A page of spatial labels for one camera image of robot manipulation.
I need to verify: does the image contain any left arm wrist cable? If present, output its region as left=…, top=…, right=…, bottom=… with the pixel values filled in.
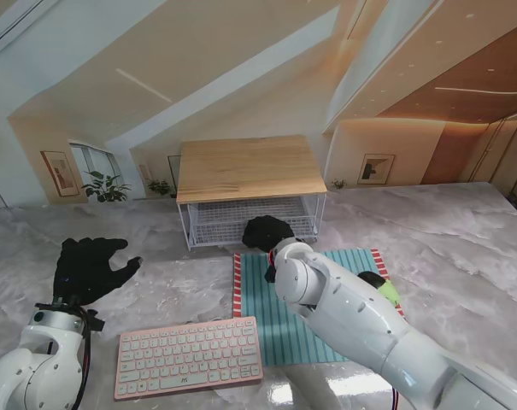
left=72, top=307, right=106, bottom=410

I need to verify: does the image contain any wooden top wire organizer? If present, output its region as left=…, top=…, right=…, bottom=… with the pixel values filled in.
left=175, top=135, right=329, bottom=252

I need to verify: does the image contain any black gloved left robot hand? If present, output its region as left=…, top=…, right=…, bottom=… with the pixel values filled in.
left=52, top=237, right=144, bottom=308

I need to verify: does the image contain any black and green mouse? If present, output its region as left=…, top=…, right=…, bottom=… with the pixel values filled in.
left=357, top=270, right=402, bottom=307

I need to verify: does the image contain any white wire drawer basket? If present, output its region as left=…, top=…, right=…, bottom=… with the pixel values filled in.
left=188, top=197, right=320, bottom=249

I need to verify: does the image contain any teal striped mouse pad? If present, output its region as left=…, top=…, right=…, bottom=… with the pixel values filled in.
left=232, top=249, right=408, bottom=367

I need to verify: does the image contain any pink and white keyboard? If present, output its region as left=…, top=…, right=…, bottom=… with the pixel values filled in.
left=114, top=315, right=266, bottom=401

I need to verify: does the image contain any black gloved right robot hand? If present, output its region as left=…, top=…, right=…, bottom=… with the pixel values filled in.
left=241, top=215, right=297, bottom=254

